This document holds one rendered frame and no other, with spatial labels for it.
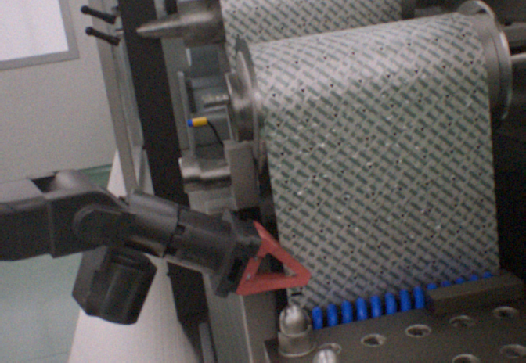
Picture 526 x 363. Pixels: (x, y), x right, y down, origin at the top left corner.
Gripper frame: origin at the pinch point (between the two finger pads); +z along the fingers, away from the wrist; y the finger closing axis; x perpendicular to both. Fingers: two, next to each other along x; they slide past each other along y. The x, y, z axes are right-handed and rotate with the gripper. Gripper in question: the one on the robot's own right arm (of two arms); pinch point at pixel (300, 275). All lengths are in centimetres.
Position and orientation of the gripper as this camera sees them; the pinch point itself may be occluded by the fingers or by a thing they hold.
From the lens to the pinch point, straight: 74.9
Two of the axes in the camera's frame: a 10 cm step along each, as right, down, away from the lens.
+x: 3.8, -9.1, -1.4
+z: 9.1, 3.4, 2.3
